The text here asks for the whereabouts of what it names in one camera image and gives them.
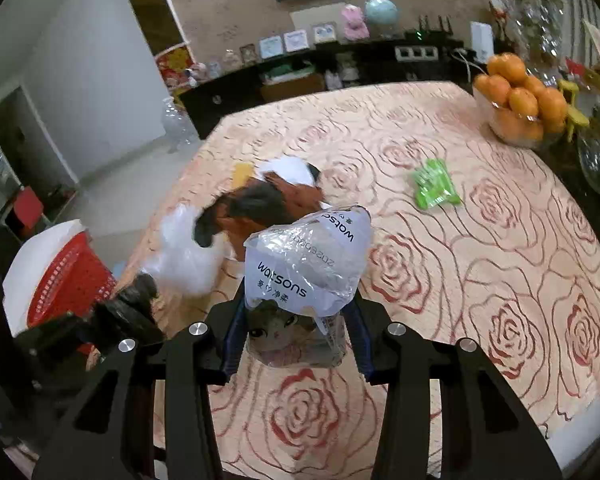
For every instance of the glass fruit bowl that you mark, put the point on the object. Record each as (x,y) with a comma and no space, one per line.
(517,135)

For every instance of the black router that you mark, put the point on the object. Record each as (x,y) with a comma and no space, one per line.
(430,35)

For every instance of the glass vase with flowers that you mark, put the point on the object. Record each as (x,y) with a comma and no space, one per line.
(535,25)

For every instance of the white crumpled paper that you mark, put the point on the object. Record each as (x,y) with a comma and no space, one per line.
(287,170)

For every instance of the light blue globe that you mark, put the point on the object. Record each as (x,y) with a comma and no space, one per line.
(380,10)

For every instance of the round glass fishbowl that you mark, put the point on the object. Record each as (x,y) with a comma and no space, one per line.
(597,160)

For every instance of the black long cabinet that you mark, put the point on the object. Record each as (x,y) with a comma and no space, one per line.
(220,100)

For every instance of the red chair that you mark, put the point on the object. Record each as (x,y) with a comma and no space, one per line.
(27,210)

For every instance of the rose patterned tablecloth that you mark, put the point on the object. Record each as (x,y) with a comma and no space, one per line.
(480,285)

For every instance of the white framed picture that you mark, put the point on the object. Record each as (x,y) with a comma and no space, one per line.
(296,40)
(271,47)
(325,32)

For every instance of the white plastic bag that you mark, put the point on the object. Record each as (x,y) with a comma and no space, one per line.
(180,255)

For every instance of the white upright device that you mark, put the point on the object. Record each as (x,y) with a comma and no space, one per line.
(481,40)

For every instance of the small pink figurine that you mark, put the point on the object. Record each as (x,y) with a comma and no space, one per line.
(199,72)

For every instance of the green snack packet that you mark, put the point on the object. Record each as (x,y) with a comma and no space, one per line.
(432,185)

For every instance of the red yellow wall poster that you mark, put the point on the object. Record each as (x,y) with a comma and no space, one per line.
(175,62)

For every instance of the clear plastic tissue wrapper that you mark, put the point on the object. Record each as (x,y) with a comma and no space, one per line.
(300,260)

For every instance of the dark framed photo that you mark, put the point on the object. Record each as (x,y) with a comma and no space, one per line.
(247,53)

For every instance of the small yellow green stool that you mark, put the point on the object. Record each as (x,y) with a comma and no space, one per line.
(572,105)

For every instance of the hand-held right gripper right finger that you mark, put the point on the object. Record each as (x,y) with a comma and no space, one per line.
(358,335)

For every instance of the white basket liner bag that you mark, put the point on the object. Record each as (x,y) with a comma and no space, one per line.
(25,270)

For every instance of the red plastic basket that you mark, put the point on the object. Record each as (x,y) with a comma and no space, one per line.
(75,280)

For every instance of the black cloth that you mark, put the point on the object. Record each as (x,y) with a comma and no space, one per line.
(290,197)

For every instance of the white red figurine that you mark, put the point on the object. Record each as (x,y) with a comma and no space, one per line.
(499,10)

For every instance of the brown cardboard box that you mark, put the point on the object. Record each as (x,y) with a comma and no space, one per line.
(292,90)

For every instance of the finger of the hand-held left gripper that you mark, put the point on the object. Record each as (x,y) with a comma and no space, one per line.
(132,307)

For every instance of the yellow paper scrap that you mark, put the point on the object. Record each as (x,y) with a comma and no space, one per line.
(242,174)

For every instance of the clear plastic bottle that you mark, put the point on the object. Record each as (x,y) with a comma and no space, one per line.
(177,127)

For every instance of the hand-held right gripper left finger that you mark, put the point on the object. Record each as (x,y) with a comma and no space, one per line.
(234,332)

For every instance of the glass bowl of oranges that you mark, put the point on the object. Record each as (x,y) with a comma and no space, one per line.
(505,67)

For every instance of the tall glass jar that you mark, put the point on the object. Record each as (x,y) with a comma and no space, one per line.
(350,67)

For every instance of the green flat item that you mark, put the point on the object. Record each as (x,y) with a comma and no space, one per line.
(285,72)

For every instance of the white power strip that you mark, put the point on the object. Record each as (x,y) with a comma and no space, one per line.
(416,52)

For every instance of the pink plush toy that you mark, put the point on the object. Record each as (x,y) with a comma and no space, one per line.
(355,22)

